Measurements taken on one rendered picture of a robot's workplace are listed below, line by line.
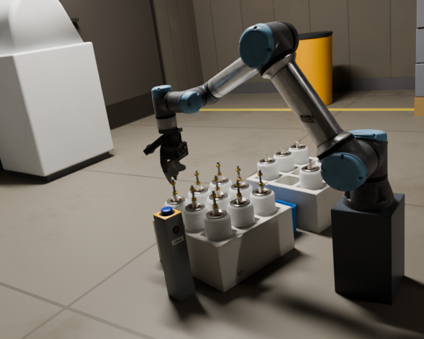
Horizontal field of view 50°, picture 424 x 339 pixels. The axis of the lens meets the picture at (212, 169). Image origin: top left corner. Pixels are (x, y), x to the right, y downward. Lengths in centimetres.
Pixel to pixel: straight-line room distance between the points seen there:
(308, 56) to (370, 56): 89
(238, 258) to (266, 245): 14
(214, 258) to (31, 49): 206
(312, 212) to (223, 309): 61
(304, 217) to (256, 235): 37
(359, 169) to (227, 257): 58
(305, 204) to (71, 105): 192
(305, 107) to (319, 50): 296
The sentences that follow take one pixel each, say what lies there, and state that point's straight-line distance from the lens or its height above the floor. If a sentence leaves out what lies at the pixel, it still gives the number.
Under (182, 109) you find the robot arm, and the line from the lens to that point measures 158.
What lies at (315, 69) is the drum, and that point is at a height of 35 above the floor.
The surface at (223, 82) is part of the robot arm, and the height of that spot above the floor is 69.
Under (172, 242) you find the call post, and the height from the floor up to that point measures 22.
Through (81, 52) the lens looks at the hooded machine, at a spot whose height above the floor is 80.
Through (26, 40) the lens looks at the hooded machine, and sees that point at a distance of 320.
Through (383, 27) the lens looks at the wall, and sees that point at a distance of 486.
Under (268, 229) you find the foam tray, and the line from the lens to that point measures 172.
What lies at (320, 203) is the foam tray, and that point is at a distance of 193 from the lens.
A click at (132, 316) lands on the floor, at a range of 163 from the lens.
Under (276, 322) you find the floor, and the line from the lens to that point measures 149.
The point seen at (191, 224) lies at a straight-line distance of 168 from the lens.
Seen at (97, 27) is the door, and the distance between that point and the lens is 452.
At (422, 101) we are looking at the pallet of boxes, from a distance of 379.
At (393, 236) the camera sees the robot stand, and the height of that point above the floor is 22.
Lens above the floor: 91
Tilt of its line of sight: 18 degrees down
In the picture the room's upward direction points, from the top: 8 degrees counter-clockwise
